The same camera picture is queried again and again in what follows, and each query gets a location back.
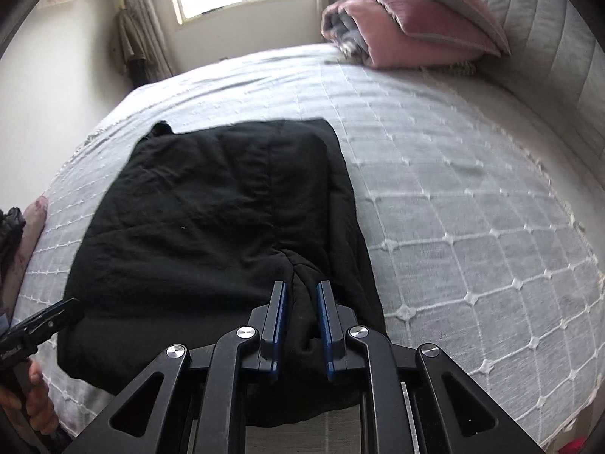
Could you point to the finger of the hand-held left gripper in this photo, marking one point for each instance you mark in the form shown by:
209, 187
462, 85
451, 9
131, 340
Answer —
49, 317

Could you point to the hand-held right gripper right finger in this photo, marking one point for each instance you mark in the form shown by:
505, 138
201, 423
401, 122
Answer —
324, 321

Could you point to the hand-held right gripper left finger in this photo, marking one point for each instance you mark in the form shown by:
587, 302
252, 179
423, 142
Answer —
282, 321

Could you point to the black padded coat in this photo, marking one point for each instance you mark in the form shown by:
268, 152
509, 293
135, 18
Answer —
212, 222

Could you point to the person's left hand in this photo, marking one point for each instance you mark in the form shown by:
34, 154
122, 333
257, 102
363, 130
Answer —
40, 402

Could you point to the dark lace cloth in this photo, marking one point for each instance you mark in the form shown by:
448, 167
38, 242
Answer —
9, 231

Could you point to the bed with grey quilted bedspread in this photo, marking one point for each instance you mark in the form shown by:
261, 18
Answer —
449, 198

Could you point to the red thing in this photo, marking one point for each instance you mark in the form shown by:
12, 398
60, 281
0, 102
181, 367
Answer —
573, 447

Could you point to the dark hanging cloth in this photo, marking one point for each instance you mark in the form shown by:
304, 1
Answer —
126, 40

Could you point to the pink folded quilt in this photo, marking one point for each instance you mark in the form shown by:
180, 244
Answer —
401, 33

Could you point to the beige curtain with hanging cloth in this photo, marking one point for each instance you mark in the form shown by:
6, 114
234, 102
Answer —
144, 14

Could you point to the grey pillow with pink trim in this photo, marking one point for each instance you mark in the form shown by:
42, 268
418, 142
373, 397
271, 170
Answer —
453, 0

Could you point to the grey padded headboard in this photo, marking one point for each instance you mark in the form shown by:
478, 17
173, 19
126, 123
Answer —
534, 33

